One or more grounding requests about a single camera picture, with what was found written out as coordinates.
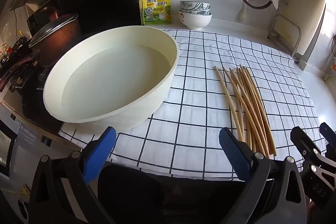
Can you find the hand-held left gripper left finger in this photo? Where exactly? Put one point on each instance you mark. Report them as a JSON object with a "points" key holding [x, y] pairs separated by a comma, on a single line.
{"points": [[101, 153]]}

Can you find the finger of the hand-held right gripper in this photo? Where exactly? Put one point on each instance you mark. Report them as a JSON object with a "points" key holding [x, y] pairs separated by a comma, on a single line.
{"points": [[302, 140], [328, 134]]}

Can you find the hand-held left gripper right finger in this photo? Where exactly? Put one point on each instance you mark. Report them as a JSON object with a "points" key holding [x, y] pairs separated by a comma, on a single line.
{"points": [[233, 153]]}

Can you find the bundle of wooden chopsticks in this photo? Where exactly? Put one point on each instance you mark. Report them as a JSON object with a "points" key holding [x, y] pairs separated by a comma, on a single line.
{"points": [[246, 98]]}

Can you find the cream round basin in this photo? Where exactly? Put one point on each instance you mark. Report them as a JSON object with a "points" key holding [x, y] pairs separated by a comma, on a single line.
{"points": [[118, 77]]}

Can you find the white black checked cloth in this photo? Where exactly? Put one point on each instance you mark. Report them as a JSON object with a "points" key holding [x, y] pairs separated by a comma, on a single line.
{"points": [[199, 98]]}

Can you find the grey cabinet front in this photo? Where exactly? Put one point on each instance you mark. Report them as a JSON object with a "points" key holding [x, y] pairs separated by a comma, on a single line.
{"points": [[23, 150]]}

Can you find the brown cooking pot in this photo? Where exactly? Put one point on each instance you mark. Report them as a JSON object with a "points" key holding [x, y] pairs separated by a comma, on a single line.
{"points": [[60, 48]]}

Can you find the white cutting board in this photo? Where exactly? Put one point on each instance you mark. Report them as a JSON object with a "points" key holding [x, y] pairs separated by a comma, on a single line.
{"points": [[312, 19]]}

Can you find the metal rack stand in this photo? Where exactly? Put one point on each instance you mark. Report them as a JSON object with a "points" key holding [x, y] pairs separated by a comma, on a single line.
{"points": [[288, 19]]}

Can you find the window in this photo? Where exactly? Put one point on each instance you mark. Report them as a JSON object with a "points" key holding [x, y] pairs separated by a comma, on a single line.
{"points": [[332, 11]]}

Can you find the glass pot lid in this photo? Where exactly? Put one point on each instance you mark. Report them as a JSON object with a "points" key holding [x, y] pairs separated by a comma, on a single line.
{"points": [[52, 29]]}

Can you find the white ceramic bowl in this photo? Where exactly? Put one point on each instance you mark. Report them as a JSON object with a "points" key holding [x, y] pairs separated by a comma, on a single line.
{"points": [[195, 20]]}

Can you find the row of condiment bottles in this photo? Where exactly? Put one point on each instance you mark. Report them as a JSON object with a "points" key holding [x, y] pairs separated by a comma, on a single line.
{"points": [[10, 48]]}

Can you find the blue patterned bowl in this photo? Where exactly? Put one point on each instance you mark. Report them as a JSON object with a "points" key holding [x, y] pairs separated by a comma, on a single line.
{"points": [[194, 4], [202, 12]]}

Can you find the yellow seasoning pouch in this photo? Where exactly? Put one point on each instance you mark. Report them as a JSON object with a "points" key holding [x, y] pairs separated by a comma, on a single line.
{"points": [[157, 8]]}

